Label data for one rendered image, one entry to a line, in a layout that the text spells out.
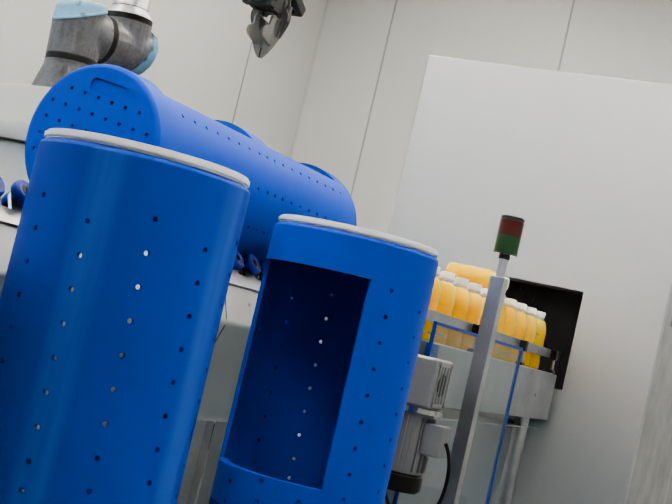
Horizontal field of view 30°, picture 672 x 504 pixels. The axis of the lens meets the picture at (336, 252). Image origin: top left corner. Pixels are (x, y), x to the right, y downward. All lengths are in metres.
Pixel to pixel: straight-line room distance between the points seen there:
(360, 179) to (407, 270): 5.75
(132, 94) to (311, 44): 5.93
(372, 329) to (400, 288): 0.08
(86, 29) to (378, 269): 1.15
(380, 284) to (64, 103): 0.68
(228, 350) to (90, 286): 1.02
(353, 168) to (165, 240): 6.27
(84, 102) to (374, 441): 0.79
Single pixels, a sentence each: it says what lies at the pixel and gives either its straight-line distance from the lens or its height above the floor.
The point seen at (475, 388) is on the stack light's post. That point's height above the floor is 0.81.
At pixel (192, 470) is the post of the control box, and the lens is 3.36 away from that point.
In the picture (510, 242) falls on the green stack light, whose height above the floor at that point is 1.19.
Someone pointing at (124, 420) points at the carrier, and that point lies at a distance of 1.56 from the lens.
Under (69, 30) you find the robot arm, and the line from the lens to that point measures 2.90.
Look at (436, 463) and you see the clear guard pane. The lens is 3.38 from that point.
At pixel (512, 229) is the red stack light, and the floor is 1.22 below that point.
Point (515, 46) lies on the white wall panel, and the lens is 7.57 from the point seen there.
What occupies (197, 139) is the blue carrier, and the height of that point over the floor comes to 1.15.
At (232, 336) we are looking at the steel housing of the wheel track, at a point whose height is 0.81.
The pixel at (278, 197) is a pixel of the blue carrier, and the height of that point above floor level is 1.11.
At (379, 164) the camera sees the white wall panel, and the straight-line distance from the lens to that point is 7.72.
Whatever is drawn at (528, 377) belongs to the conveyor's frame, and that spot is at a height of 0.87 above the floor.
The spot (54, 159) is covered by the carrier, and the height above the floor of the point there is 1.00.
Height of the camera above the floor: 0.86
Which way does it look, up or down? 4 degrees up
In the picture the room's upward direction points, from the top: 13 degrees clockwise
